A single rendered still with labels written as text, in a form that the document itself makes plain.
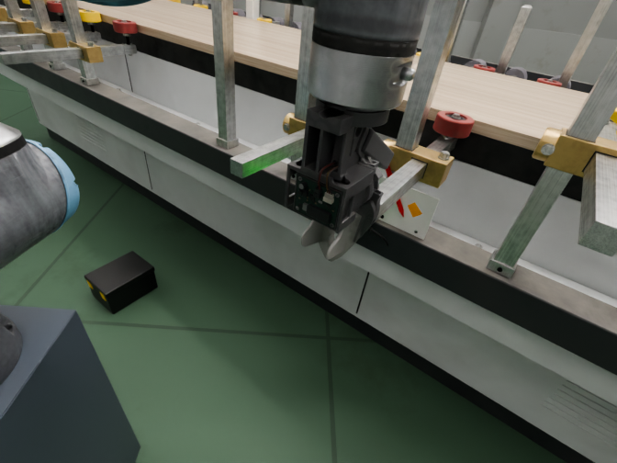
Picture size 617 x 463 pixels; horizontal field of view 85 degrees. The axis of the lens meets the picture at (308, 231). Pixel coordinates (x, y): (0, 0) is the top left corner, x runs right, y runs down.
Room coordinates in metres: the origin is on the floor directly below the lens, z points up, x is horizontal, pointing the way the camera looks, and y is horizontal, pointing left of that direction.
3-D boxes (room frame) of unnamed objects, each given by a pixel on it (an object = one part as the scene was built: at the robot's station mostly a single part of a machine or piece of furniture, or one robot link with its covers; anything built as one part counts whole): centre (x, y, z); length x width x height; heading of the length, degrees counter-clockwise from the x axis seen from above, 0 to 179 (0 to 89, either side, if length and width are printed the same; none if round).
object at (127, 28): (1.41, 0.78, 0.85); 0.08 x 0.08 x 0.11
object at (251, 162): (0.72, 0.03, 0.83); 0.44 x 0.03 x 0.04; 149
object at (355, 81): (0.33, -0.03, 1.05); 0.10 x 0.09 x 0.05; 59
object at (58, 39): (1.42, 1.09, 0.82); 0.14 x 0.06 x 0.05; 59
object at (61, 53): (1.24, 0.89, 0.81); 0.44 x 0.03 x 0.04; 149
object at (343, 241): (0.32, -0.04, 0.86); 0.06 x 0.03 x 0.09; 149
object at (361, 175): (0.33, -0.02, 0.97); 0.09 x 0.08 x 0.12; 149
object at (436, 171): (0.64, -0.19, 0.85); 0.14 x 0.06 x 0.05; 59
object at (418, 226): (0.64, -0.13, 0.75); 0.26 x 0.01 x 0.10; 59
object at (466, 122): (0.76, -0.29, 0.85); 0.08 x 0.08 x 0.11
